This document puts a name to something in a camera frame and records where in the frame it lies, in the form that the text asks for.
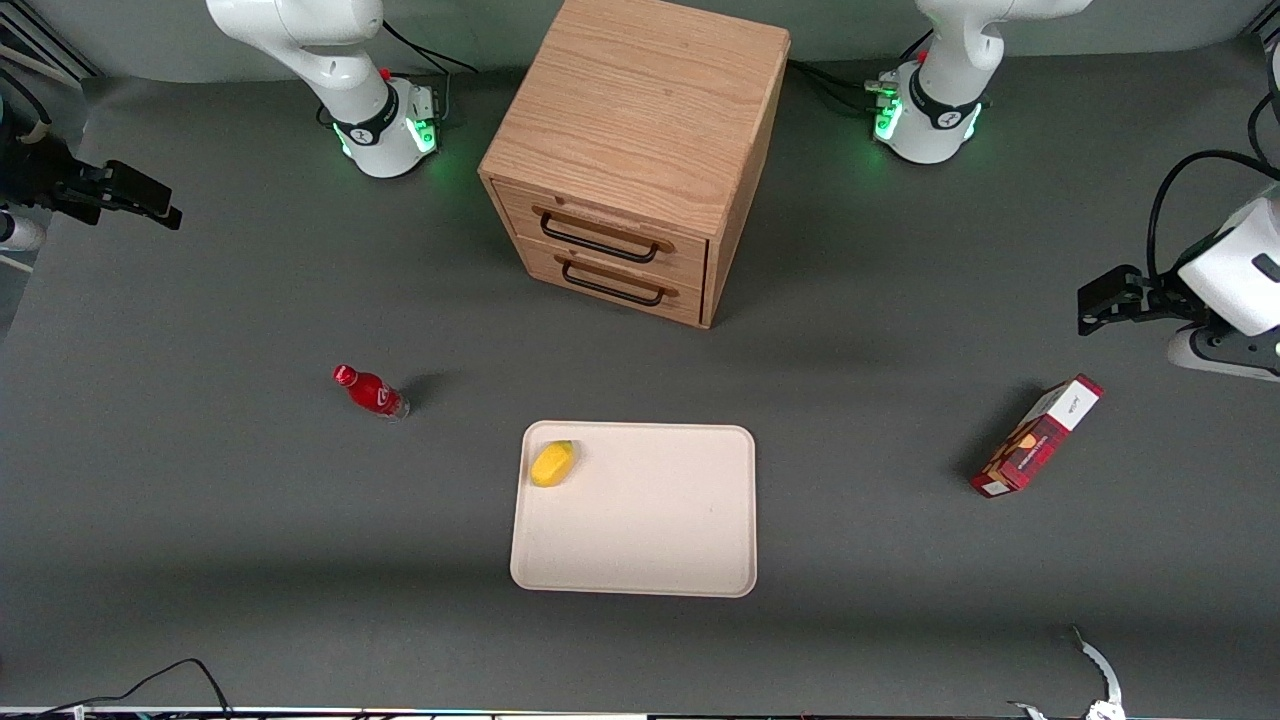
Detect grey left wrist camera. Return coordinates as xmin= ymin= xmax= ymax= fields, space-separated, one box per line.
xmin=1166 ymin=324 xmax=1280 ymax=383

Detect red and white snack box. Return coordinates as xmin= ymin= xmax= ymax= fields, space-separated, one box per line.
xmin=969 ymin=374 xmax=1106 ymax=499

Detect black cables at left base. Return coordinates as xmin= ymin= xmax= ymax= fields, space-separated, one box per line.
xmin=788 ymin=30 xmax=933 ymax=117

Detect black cable at right base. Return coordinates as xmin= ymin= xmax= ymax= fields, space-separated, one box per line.
xmin=316 ymin=18 xmax=481 ymax=129

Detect red coke bottle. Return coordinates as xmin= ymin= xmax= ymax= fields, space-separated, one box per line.
xmin=333 ymin=364 xmax=411 ymax=422

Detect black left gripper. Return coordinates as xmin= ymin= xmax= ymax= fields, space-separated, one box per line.
xmin=1077 ymin=264 xmax=1207 ymax=338

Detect white metal clamp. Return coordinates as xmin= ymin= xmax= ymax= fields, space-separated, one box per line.
xmin=1008 ymin=626 xmax=1127 ymax=720

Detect wooden drawer cabinet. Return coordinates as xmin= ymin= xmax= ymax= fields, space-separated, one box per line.
xmin=478 ymin=0 xmax=792 ymax=330

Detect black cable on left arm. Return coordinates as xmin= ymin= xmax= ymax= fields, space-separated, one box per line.
xmin=1146 ymin=40 xmax=1280 ymax=283

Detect black cable at table edge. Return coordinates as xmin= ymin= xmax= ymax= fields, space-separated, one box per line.
xmin=0 ymin=657 xmax=234 ymax=720

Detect wooden drawer with black handle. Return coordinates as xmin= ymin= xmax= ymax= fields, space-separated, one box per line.
xmin=512 ymin=238 xmax=705 ymax=327
xmin=493 ymin=180 xmax=710 ymax=292

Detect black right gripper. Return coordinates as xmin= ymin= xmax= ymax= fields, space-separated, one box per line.
xmin=0 ymin=132 xmax=184 ymax=232

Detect yellow lemon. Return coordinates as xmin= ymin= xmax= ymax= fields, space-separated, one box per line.
xmin=529 ymin=440 xmax=578 ymax=489

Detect beige plastic tray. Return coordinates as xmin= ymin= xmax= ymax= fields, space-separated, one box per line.
xmin=509 ymin=420 xmax=758 ymax=599

